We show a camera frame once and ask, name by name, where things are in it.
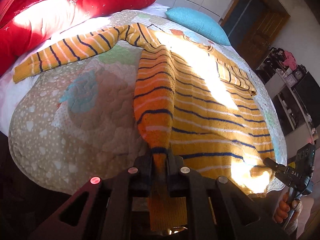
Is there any yellow striped knit sweater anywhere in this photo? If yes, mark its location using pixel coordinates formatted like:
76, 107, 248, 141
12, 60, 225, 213
12, 23, 276, 231

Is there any person's right hand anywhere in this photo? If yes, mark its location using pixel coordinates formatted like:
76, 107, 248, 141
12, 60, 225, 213
274, 193, 303, 224

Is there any white bookshelf unit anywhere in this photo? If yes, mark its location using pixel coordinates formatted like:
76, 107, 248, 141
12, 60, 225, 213
255, 47, 319, 157

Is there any patchwork quilted bedspread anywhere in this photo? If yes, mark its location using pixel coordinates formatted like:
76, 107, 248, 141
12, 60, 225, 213
8, 9, 288, 196

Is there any teal knit cushion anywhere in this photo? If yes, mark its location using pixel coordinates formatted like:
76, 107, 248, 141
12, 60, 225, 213
165, 7, 231, 46

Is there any wooden door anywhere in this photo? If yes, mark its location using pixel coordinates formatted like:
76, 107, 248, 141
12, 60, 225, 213
221, 0, 290, 70

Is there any red floral pillow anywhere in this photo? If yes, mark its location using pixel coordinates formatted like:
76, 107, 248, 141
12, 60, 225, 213
1, 0, 156, 74

